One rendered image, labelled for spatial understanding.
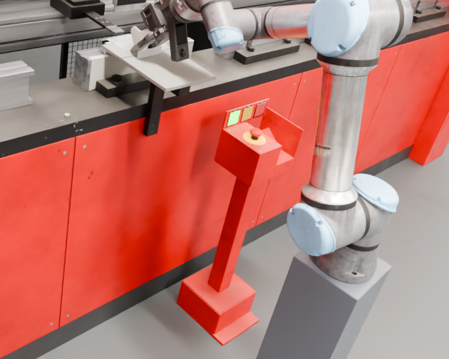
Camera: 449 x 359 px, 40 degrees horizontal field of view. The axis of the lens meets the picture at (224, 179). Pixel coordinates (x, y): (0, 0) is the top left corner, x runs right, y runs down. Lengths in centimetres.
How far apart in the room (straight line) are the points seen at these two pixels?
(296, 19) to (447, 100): 227
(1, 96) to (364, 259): 95
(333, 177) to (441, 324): 159
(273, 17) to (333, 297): 66
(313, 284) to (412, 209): 191
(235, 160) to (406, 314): 115
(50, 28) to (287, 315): 106
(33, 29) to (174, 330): 113
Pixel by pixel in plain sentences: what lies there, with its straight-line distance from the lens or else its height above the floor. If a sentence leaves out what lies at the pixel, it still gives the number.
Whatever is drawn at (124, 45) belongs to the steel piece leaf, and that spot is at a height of 100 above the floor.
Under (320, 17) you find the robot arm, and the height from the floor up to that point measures 135.
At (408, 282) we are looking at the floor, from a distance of 286.
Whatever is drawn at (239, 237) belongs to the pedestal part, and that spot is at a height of 38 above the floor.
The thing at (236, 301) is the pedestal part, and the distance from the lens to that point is 226.
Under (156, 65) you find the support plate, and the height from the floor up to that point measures 100.
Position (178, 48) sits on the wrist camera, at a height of 108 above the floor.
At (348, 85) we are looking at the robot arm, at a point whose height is 125.
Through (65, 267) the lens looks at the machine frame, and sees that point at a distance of 192.
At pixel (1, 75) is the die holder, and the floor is 97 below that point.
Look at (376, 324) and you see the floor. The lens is 258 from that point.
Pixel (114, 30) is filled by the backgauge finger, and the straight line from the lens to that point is 182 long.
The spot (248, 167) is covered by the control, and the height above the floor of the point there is 72.
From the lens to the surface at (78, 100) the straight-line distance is 170.
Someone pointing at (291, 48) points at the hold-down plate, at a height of 90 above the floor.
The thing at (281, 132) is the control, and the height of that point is 76.
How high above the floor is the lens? 170
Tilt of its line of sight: 34 degrees down
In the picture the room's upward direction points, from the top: 15 degrees clockwise
